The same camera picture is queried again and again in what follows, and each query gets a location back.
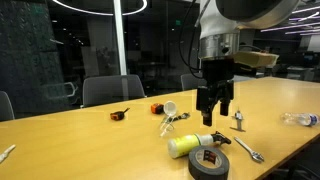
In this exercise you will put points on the clear plastic water bottle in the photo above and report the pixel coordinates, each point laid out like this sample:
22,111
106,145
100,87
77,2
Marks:
304,119

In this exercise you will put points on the orange tape measure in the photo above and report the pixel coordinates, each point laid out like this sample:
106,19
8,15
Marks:
157,108

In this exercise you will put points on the grey office chair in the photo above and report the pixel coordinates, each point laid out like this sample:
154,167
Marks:
6,109
189,82
110,89

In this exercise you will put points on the digital caliper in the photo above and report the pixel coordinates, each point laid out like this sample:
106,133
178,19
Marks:
239,118

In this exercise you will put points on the white plastic tool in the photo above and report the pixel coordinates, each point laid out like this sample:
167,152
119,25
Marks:
5,154

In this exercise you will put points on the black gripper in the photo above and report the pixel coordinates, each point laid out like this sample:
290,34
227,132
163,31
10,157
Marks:
219,88

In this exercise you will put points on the white pillar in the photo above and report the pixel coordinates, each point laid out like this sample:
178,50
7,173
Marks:
120,36

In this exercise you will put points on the orange black utility knife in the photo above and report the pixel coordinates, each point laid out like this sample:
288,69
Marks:
118,115

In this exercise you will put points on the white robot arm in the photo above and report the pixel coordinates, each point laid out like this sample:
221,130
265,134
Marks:
221,22

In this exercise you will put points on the white yellow spray bottle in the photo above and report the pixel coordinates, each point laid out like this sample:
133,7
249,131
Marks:
181,146

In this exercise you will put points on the silver adjustable wrench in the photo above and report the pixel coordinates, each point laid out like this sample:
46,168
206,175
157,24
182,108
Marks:
254,155

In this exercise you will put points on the black duct tape roll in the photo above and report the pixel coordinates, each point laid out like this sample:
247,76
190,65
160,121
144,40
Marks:
208,163

